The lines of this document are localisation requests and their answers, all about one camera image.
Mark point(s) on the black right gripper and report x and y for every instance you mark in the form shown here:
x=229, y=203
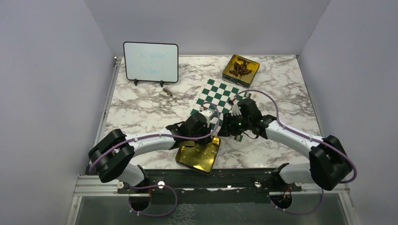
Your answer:
x=227, y=127

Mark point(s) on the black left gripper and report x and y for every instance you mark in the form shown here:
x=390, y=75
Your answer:
x=204, y=141

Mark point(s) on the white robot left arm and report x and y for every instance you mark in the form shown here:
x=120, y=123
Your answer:
x=111, y=156

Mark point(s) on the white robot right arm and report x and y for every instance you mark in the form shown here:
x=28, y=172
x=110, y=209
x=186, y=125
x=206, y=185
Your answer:
x=327, y=165

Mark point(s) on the gold tin white pieces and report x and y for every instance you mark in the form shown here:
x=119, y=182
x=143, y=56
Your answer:
x=200, y=158

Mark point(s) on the green white chess board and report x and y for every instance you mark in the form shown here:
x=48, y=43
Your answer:
x=218, y=93

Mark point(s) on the gold tin dark pieces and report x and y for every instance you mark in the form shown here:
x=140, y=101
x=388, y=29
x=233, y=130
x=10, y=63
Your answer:
x=244, y=81

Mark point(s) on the pile of dark chess pieces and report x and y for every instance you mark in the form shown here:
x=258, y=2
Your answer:
x=240, y=69

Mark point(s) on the small tan clip object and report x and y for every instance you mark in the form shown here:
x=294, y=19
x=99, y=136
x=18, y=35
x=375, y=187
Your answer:
x=166, y=93

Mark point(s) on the small whiteboard on stand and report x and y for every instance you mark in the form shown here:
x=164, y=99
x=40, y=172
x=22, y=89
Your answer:
x=151, y=62

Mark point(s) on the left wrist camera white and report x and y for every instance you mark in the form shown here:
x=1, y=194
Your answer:
x=209, y=113

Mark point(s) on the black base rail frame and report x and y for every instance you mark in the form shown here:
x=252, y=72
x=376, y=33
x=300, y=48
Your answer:
x=171, y=186

